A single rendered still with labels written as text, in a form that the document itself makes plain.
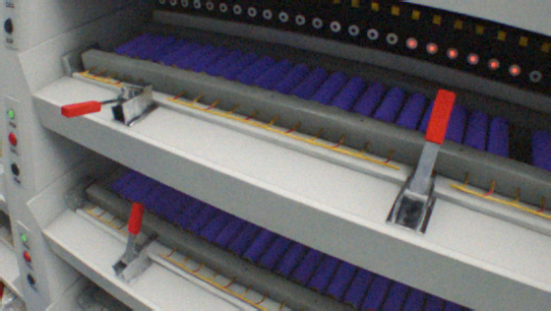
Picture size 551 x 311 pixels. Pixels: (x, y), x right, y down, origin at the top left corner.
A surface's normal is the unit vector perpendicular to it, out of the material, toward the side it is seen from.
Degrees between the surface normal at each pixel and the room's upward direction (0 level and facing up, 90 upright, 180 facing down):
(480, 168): 109
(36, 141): 90
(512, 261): 20
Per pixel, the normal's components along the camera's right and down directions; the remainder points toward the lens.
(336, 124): -0.48, 0.54
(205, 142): -0.01, -0.79
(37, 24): 0.87, 0.29
